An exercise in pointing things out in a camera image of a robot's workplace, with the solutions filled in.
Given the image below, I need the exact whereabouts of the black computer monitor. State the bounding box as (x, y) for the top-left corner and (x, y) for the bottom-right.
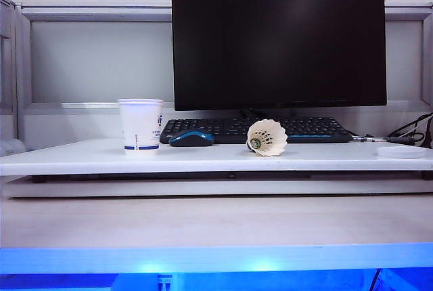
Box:
(170, 0), (388, 112)

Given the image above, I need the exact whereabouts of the grey partition frame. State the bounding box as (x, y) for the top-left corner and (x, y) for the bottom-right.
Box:
(15, 2), (433, 143)

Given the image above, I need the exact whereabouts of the blue and black mouse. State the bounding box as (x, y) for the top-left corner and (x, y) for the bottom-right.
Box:
(168, 130), (216, 147)

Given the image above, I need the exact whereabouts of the black monitor stand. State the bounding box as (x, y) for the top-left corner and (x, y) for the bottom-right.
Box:
(239, 108), (295, 119)

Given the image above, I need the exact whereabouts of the transparent pen black cap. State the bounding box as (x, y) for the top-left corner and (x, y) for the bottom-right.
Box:
(350, 135), (416, 146)

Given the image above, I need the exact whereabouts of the black cable bundle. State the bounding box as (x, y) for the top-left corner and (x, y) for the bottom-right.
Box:
(388, 112), (433, 149)

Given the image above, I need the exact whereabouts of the blue lit front bar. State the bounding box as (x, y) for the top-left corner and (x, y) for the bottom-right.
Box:
(0, 242), (433, 291)

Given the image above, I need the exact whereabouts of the clear round plastic lid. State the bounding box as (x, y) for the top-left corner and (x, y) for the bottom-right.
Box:
(376, 145), (426, 160)

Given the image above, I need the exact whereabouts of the black keyboard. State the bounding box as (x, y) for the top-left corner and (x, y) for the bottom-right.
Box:
(159, 116), (354, 145)

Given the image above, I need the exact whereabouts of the grey side shelf frame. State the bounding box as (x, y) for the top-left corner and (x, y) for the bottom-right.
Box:
(0, 0), (22, 157)

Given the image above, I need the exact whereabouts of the white feather shuttlecock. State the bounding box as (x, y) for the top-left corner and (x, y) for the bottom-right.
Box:
(246, 118), (289, 159)

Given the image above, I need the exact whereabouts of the white desk riser platform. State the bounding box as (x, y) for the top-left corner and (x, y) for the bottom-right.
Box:
(0, 137), (433, 177)

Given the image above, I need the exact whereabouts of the white paper cup blue print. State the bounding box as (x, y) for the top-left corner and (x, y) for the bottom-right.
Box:
(117, 97), (164, 156)

